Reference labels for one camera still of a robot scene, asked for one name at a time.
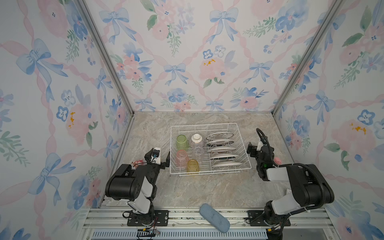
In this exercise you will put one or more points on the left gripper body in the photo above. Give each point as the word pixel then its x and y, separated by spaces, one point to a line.
pixel 163 162

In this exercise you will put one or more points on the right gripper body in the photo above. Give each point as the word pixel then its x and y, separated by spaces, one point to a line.
pixel 253 149

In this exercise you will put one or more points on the green red banded plate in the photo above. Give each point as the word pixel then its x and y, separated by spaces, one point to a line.
pixel 224 156

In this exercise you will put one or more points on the orange sunburst plate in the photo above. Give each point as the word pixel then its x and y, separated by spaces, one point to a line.
pixel 221 149

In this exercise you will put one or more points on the green red rimmed plate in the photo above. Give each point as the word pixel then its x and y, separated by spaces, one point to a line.
pixel 220 142

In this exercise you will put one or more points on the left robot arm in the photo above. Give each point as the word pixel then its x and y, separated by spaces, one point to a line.
pixel 137 185

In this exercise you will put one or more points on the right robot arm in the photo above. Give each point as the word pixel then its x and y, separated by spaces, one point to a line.
pixel 309 189

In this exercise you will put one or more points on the pink plastic cup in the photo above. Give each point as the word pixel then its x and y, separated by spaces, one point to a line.
pixel 181 158

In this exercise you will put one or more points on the pink pig toy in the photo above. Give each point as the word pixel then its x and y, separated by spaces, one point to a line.
pixel 278 161

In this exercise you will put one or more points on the pink strawberry toy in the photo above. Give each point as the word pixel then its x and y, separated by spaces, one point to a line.
pixel 138 163

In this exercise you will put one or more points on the green plastic cup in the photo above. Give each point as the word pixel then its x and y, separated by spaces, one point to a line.
pixel 182 143

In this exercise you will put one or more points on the yellow plastic cup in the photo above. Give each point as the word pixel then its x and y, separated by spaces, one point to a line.
pixel 193 166

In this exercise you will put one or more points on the plain white plate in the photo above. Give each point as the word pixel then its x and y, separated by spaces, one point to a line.
pixel 226 164

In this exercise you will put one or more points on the clear glass cup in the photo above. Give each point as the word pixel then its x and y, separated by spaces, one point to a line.
pixel 198 153

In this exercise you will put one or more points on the striped ceramic bowl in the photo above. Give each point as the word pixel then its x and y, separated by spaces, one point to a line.
pixel 197 139

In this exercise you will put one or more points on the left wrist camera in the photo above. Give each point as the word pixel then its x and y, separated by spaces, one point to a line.
pixel 156 156

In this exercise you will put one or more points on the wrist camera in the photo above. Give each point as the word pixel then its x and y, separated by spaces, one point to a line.
pixel 156 156
pixel 260 145

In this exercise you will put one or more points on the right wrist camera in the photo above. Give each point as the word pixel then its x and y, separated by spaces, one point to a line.
pixel 260 145

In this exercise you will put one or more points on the white wire dish rack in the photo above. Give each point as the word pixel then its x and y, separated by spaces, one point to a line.
pixel 210 132

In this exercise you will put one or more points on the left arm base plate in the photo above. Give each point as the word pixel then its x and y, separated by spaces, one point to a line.
pixel 157 218

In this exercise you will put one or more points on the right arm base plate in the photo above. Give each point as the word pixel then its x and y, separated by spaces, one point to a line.
pixel 258 218

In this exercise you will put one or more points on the aluminium front rail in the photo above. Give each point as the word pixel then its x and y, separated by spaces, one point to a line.
pixel 110 223

